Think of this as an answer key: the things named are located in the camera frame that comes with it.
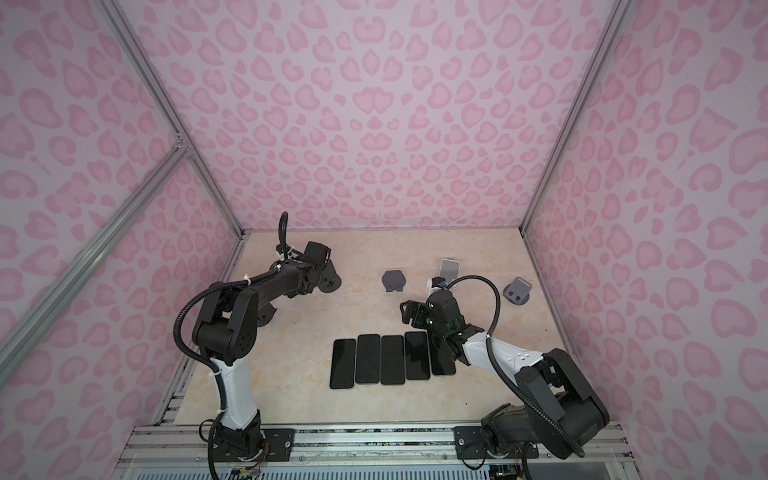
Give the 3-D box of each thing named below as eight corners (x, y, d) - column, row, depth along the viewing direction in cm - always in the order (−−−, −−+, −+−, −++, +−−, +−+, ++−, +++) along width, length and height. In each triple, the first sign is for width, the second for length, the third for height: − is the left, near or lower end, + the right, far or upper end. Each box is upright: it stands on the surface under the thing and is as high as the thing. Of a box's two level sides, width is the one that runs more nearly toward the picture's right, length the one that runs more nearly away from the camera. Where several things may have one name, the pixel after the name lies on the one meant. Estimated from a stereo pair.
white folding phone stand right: (440, 287, 106) (443, 274, 99) (438, 272, 110) (441, 258, 104) (458, 287, 106) (462, 273, 99) (456, 272, 110) (459, 258, 104)
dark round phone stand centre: (382, 291, 104) (382, 287, 102) (383, 274, 109) (382, 270, 107) (405, 291, 104) (405, 287, 102) (405, 274, 109) (405, 270, 107)
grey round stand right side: (506, 306, 100) (512, 296, 95) (501, 288, 105) (507, 277, 100) (527, 306, 100) (534, 296, 95) (521, 288, 105) (528, 277, 100)
